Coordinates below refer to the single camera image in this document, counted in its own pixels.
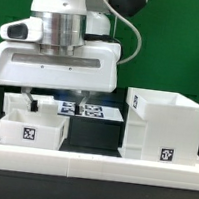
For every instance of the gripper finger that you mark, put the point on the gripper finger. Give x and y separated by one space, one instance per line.
31 103
80 106

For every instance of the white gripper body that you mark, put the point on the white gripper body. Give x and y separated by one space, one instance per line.
91 68

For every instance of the white front drawer box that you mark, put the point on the white front drawer box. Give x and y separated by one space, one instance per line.
35 130

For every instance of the white drawer box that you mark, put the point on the white drawer box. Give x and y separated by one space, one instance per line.
35 130
46 103

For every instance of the white drawer cabinet frame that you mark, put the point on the white drawer cabinet frame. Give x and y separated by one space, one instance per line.
161 127

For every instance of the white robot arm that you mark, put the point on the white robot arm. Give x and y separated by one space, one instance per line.
65 44

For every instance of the white rear drawer box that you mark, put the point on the white rear drawer box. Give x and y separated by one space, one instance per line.
46 103

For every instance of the marker tag sheet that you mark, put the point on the marker tag sheet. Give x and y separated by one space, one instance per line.
92 111

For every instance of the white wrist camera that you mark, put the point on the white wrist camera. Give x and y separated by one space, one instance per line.
28 30

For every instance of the white front fence rail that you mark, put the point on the white front fence rail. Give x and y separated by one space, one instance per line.
68 164

